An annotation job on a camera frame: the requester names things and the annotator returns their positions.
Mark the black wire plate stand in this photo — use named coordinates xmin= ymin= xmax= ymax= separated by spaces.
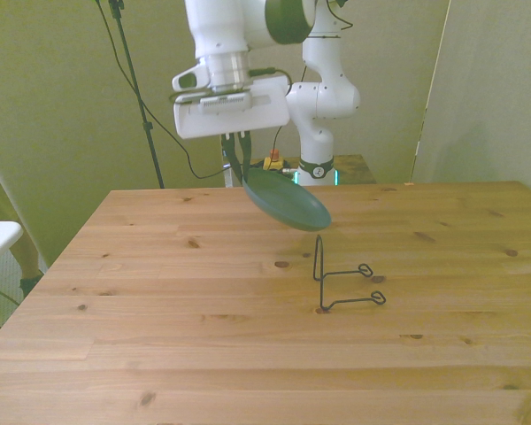
xmin=312 ymin=234 xmax=388 ymax=312

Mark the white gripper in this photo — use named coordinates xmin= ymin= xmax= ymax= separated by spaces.
xmin=173 ymin=74 xmax=292 ymax=186

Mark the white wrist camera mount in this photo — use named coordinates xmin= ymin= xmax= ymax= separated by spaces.
xmin=171 ymin=65 xmax=212 ymax=93

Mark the black tripod camera cable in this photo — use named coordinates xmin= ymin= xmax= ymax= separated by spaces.
xmin=94 ymin=0 xmax=227 ymax=181

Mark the cream folding closet door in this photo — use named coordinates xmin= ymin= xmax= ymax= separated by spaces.
xmin=408 ymin=0 xmax=531 ymax=186

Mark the yellow emergency stop box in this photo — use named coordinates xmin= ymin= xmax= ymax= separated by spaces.
xmin=251 ymin=149 xmax=294 ymax=176

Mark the teal round plate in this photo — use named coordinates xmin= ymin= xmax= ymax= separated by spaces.
xmin=241 ymin=167 xmax=334 ymax=233

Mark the black tripod pole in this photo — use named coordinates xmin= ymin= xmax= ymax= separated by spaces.
xmin=107 ymin=0 xmax=166 ymax=189

